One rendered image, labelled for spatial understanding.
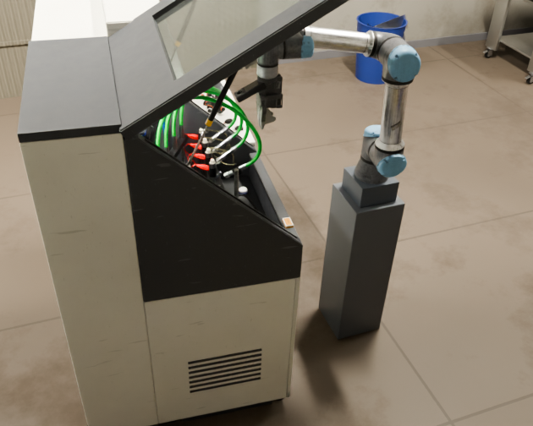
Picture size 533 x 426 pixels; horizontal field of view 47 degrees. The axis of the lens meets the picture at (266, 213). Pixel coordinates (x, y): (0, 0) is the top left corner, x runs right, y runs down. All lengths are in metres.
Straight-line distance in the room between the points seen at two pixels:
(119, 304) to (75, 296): 0.15
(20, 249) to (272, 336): 1.87
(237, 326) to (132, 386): 0.48
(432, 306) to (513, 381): 0.57
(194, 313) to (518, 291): 2.04
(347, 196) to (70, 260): 1.26
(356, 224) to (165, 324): 0.93
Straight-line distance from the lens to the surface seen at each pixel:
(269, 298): 2.31
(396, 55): 2.24
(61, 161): 1.84
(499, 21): 6.59
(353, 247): 2.74
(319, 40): 2.28
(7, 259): 3.79
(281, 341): 2.51
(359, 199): 2.63
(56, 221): 1.95
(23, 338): 3.30
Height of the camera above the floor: 2.33
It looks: 37 degrees down
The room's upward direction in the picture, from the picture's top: 2 degrees clockwise
